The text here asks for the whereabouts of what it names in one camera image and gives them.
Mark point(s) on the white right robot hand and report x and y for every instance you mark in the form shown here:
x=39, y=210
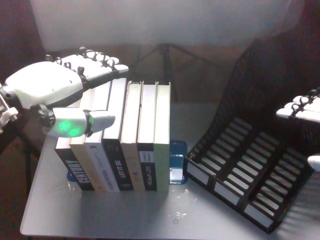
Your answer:
x=302, y=107

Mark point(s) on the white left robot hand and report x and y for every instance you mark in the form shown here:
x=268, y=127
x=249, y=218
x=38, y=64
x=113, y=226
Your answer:
x=42, y=85

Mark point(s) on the cream hardcover book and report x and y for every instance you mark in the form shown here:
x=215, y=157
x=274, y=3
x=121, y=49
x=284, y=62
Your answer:
x=131, y=112

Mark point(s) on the black Let It Be book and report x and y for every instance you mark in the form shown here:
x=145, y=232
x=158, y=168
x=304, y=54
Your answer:
x=117, y=105

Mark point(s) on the black three-slot file rack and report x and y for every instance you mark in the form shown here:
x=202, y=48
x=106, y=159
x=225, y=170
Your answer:
x=225, y=112

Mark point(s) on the beige spine book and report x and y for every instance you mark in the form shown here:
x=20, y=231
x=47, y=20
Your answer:
x=83, y=162

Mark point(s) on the white spine K book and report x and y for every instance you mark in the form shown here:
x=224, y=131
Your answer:
x=96, y=155

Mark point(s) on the black Century book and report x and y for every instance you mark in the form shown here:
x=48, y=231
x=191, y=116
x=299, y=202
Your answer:
x=75, y=172

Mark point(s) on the black book white label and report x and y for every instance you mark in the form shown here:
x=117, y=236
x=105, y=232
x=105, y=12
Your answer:
x=147, y=112

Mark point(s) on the green spine book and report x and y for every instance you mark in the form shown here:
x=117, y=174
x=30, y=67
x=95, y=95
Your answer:
x=162, y=112

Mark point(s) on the black tripod stand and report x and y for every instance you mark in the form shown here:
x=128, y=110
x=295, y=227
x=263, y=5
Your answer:
x=166, y=65

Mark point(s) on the white backdrop cloth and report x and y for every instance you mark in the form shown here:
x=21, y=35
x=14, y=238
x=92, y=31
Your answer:
x=162, y=20

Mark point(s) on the clear plastic scrap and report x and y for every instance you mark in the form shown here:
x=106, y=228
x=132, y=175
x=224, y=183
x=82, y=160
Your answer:
x=186, y=193

